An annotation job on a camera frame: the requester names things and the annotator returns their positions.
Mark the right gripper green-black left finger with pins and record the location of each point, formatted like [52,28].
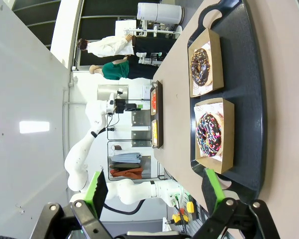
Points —
[96,194]

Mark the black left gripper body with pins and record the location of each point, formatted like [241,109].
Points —
[120,105]

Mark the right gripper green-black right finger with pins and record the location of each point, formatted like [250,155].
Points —
[214,191]

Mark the green-black finger of the left gripper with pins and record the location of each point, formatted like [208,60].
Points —
[132,107]

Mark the red glazed donut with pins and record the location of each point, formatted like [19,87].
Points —
[154,102]

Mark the yellow sprinkled donut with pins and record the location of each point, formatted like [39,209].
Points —
[154,130]

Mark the chocolate donut with rainbow sprinkles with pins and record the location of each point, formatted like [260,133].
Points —
[209,134]

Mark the chocolate donut with orange bits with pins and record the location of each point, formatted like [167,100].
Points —
[200,67]

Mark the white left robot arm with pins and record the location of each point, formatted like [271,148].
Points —
[79,159]

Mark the grey metal cabinet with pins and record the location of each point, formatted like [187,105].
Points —
[140,118]

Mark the person in green top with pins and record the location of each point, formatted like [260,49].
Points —
[114,71]

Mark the orange hanging garment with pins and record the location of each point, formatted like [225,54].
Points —
[127,173]

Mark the dark olive hanging garment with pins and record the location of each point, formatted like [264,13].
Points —
[124,166]

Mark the blue hanging garment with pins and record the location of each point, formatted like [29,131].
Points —
[127,158]

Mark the person white top black trousers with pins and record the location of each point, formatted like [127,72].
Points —
[107,46]

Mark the white lab equipment stand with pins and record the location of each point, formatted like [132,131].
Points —
[122,27]

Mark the rectangular ceiling light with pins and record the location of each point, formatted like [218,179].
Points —
[35,127]

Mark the white cylindrical machine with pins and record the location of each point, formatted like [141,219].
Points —
[159,12]

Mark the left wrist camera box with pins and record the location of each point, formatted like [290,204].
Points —
[120,92]

